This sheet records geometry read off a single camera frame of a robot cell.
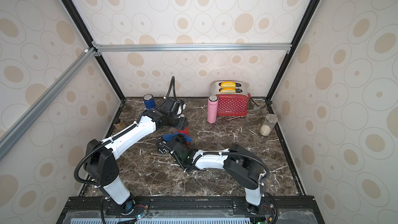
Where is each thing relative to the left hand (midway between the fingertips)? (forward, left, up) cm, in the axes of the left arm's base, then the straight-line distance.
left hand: (187, 122), depth 84 cm
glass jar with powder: (+3, -47, -3) cm, 47 cm away
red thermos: (-2, +2, -6) cm, 7 cm away
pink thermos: (+13, -14, +4) cm, 19 cm away
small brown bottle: (+5, +44, -10) cm, 45 cm away
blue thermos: (+13, +23, +2) cm, 27 cm away
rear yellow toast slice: (+29, -25, +2) cm, 38 cm away
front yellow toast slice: (+23, -24, +2) cm, 33 cm away
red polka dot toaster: (+18, -27, -5) cm, 33 cm away
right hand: (-6, +4, -5) cm, 9 cm away
